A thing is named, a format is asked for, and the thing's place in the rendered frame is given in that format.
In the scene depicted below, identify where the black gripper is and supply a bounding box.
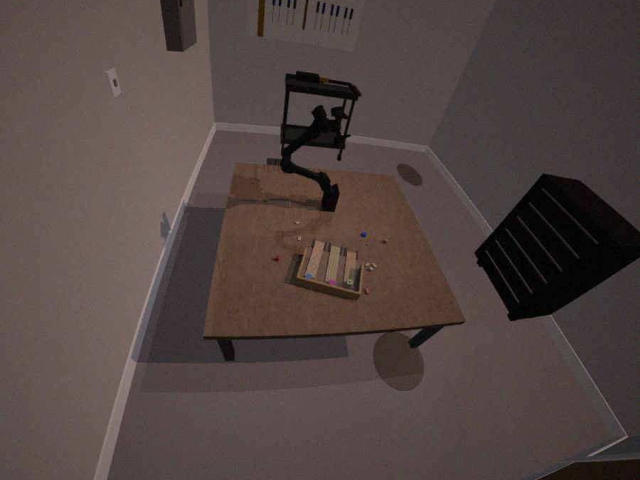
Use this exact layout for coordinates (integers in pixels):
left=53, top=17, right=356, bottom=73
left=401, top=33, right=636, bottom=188
left=331, top=106, right=351, bottom=146

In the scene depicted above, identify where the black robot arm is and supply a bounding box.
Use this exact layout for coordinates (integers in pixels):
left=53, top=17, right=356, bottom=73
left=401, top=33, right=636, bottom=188
left=280, top=105, right=336, bottom=198

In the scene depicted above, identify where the wooden tray with three strips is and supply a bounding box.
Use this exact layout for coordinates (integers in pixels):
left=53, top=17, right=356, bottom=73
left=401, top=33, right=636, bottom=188
left=295, top=247, right=364, bottom=299

